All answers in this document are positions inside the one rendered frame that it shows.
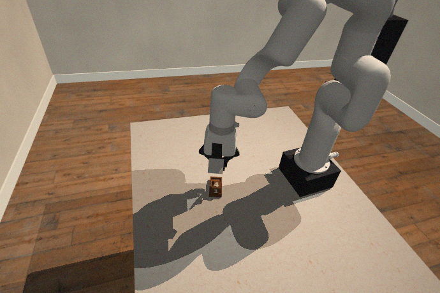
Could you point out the brown wooden tray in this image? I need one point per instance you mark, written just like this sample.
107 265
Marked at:
217 179

